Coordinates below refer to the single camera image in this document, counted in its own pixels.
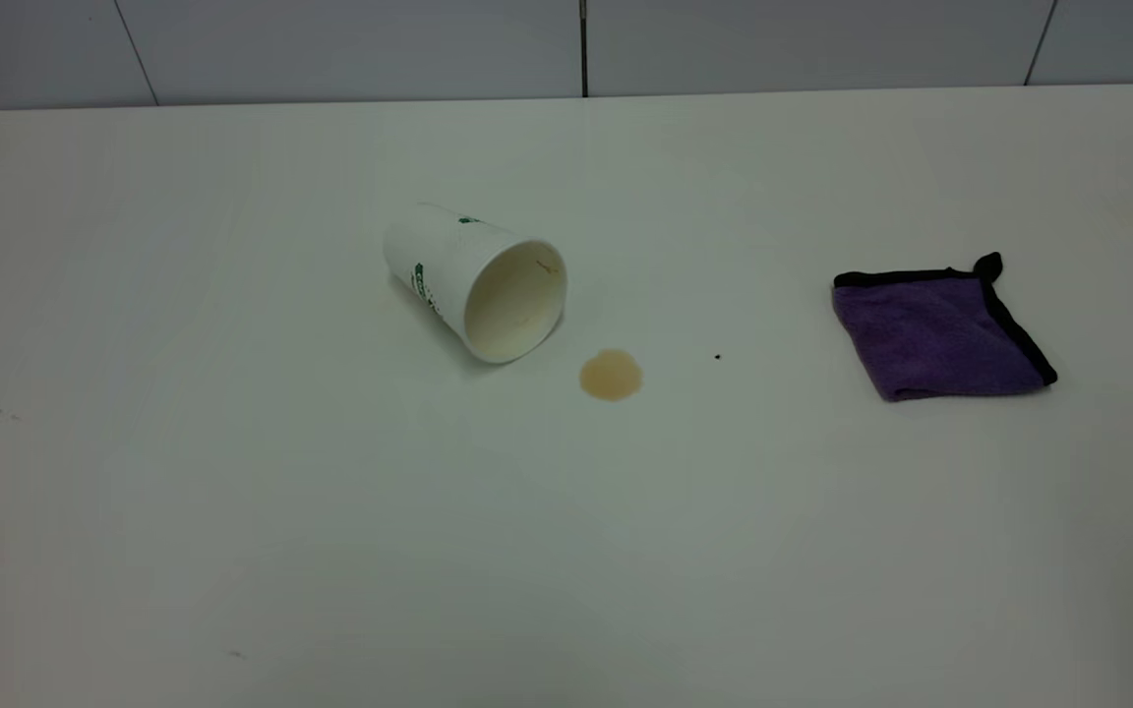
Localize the white paper coffee cup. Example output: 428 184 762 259
383 203 568 366

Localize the purple cloth with black trim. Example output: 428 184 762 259
831 252 1059 403

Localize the brown coffee spill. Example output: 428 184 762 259
579 348 643 402

